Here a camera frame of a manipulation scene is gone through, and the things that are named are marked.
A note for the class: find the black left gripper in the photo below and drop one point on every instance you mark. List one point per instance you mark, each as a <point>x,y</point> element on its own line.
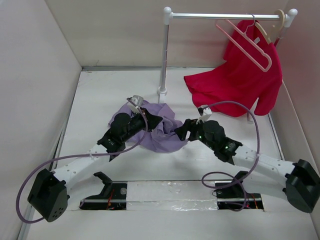
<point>152,120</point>

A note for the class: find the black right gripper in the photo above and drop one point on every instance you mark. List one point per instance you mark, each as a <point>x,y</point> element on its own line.
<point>188,124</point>

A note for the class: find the purple t shirt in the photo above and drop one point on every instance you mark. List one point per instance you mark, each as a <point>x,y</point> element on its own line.
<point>163,138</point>

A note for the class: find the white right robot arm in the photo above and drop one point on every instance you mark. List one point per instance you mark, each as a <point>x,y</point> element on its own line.
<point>298,181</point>

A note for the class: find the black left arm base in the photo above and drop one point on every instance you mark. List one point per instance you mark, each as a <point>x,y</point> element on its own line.
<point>113,196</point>

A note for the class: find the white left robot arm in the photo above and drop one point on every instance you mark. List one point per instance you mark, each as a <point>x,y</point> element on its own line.
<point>49,192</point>

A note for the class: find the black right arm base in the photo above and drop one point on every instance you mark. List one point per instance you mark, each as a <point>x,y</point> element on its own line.
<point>233,198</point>

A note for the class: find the red t shirt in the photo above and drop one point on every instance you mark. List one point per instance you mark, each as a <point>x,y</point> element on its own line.
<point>238,79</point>

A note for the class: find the wooden hanger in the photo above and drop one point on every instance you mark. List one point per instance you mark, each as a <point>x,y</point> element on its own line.
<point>271,30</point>

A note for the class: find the white metal clothes rack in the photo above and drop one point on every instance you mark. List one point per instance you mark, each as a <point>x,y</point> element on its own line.
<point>285,20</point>

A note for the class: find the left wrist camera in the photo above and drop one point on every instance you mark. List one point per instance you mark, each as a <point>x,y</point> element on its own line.
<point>135,102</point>

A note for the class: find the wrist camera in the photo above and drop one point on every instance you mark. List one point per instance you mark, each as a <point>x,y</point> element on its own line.
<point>135,102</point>
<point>205,113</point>

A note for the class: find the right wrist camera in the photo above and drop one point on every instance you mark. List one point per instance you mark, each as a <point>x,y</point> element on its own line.
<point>205,113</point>

